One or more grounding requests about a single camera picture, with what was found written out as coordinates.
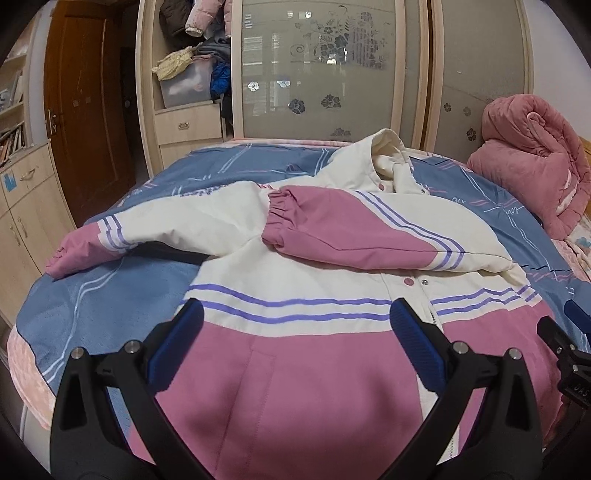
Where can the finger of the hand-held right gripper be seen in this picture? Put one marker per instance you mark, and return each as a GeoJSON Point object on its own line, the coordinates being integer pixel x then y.
{"type": "Point", "coordinates": [581, 314]}
{"type": "Point", "coordinates": [556, 339]}

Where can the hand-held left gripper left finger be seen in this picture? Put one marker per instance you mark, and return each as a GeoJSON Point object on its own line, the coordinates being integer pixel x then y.
{"type": "Point", "coordinates": [178, 339]}

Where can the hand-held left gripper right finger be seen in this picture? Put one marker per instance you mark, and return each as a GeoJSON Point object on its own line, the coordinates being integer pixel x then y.
{"type": "Point", "coordinates": [415, 339]}

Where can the pink and white jacket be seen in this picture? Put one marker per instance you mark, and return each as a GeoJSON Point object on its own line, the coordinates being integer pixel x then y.
{"type": "Point", "coordinates": [295, 281]}

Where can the grey clothes pile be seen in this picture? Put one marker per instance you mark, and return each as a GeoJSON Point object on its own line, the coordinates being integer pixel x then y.
{"type": "Point", "coordinates": [214, 48]}

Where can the blue patterned bed sheet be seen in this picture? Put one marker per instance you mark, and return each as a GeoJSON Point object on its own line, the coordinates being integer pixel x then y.
{"type": "Point", "coordinates": [115, 295]}

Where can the pink quilt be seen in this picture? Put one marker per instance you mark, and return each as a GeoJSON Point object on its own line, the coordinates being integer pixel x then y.
{"type": "Point", "coordinates": [521, 157]}

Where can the beige cabinet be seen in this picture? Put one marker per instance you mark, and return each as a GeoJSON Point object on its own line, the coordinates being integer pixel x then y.
{"type": "Point", "coordinates": [32, 221]}

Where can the beige wardrobe drawer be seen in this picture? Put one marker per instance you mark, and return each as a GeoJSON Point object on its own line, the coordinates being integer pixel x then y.
{"type": "Point", "coordinates": [189, 123]}

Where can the blue sticker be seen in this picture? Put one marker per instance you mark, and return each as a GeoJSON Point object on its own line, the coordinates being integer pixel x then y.
{"type": "Point", "coordinates": [9, 181]}

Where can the brown wooden door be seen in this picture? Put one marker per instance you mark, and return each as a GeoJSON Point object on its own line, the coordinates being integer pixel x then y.
{"type": "Point", "coordinates": [83, 115]}

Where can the clear plastic storage bin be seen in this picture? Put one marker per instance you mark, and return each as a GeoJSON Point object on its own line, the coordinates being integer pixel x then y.
{"type": "Point", "coordinates": [184, 90]}

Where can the row of books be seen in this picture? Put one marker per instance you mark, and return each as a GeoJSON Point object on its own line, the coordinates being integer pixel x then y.
{"type": "Point", "coordinates": [9, 143]}

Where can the blue garment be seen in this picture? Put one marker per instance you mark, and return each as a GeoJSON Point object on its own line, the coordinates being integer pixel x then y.
{"type": "Point", "coordinates": [220, 78]}

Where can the beige wardrobe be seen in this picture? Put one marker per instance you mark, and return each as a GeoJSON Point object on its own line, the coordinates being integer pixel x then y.
{"type": "Point", "coordinates": [147, 69]}

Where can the frosted glass sliding door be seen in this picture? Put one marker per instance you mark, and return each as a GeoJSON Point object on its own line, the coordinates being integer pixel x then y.
{"type": "Point", "coordinates": [323, 69]}
{"type": "Point", "coordinates": [480, 60]}

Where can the yellow cloth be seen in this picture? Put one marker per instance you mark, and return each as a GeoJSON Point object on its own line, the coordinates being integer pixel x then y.
{"type": "Point", "coordinates": [173, 62]}

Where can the beige bookshelf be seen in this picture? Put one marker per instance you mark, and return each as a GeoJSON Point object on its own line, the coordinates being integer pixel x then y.
{"type": "Point", "coordinates": [16, 108]}

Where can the dark hanging jacket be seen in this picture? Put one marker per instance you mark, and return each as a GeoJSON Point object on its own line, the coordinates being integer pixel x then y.
{"type": "Point", "coordinates": [175, 16]}

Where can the pink hanging coat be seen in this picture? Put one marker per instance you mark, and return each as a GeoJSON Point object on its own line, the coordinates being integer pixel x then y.
{"type": "Point", "coordinates": [205, 16]}

